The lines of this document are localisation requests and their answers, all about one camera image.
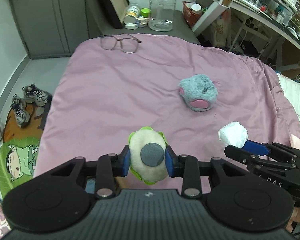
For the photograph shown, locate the white tissue ball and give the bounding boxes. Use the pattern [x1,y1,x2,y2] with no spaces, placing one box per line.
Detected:
[218,121,248,148]

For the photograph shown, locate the grey fluffy paw slipper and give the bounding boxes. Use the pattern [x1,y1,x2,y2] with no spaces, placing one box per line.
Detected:
[178,74,218,112]

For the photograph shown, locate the brown cardboard box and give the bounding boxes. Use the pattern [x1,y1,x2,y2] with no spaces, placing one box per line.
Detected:
[85,177,129,195]

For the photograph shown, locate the pink bed sheet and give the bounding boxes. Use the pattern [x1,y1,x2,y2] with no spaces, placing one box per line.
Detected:
[34,34,300,176]

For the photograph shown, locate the green cartoon floor mat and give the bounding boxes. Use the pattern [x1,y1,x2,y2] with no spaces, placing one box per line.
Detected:
[0,137,40,197]

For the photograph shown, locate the grey sneaker far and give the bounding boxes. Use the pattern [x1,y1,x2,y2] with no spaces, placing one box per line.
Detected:
[22,83,52,107]

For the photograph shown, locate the grey sneaker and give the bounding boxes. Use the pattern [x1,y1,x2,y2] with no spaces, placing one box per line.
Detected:
[10,94,31,128]
[22,83,52,107]

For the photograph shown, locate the grey sneaker near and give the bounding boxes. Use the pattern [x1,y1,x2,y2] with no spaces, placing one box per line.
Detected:
[10,94,31,128]

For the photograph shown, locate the paper shopping bag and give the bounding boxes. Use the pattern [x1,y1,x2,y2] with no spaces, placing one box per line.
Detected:
[210,9,231,48]

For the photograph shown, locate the white desk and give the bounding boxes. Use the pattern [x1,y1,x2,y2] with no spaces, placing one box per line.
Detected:
[192,0,300,58]

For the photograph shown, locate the white supplement bottle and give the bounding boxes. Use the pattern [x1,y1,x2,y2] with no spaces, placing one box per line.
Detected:
[123,3,140,24]

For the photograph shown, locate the green lid jar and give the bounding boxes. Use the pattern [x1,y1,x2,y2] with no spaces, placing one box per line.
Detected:
[140,8,150,19]

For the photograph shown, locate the grey door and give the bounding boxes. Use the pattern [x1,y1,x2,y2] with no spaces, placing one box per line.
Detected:
[9,0,101,59]

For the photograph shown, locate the large clear water jug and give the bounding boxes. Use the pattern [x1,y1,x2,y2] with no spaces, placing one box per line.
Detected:
[148,0,176,32]

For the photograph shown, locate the purple frame eyeglasses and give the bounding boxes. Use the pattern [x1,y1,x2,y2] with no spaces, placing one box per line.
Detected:
[100,35,142,54]

